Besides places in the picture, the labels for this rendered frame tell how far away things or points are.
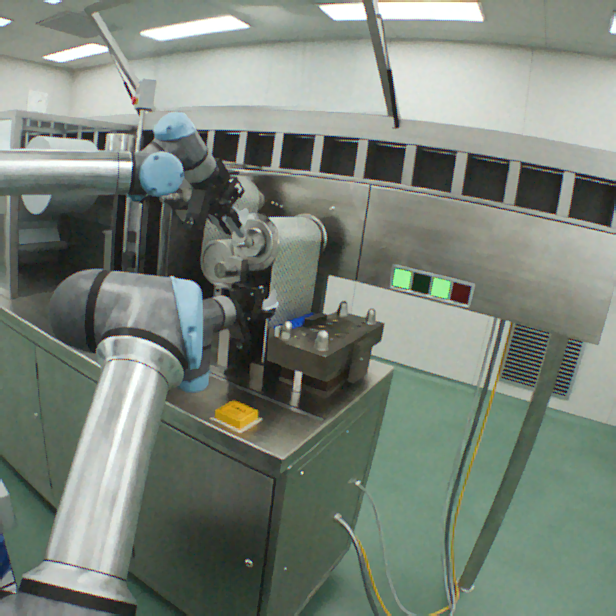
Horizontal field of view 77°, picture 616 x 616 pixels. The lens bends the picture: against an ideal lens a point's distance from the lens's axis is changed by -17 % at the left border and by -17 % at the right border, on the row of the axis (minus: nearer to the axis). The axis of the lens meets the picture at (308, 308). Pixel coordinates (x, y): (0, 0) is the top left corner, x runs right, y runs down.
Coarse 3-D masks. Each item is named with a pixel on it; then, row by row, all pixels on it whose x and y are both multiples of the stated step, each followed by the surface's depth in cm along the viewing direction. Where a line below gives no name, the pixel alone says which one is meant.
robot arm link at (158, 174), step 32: (0, 160) 58; (32, 160) 60; (64, 160) 63; (96, 160) 66; (128, 160) 69; (160, 160) 69; (0, 192) 60; (32, 192) 63; (64, 192) 66; (96, 192) 69; (128, 192) 71; (160, 192) 71
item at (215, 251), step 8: (216, 240) 122; (224, 240) 123; (208, 248) 125; (216, 248) 123; (224, 248) 122; (232, 248) 121; (208, 256) 125; (216, 256) 123; (224, 256) 122; (208, 264) 126; (208, 272) 126; (216, 280) 125
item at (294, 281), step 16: (272, 272) 116; (288, 272) 122; (304, 272) 130; (272, 288) 117; (288, 288) 124; (304, 288) 132; (288, 304) 127; (304, 304) 135; (272, 320) 121; (288, 320) 129
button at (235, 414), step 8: (224, 408) 97; (232, 408) 98; (240, 408) 99; (248, 408) 99; (216, 416) 96; (224, 416) 95; (232, 416) 95; (240, 416) 95; (248, 416) 96; (256, 416) 99; (232, 424) 94; (240, 424) 94; (248, 424) 97
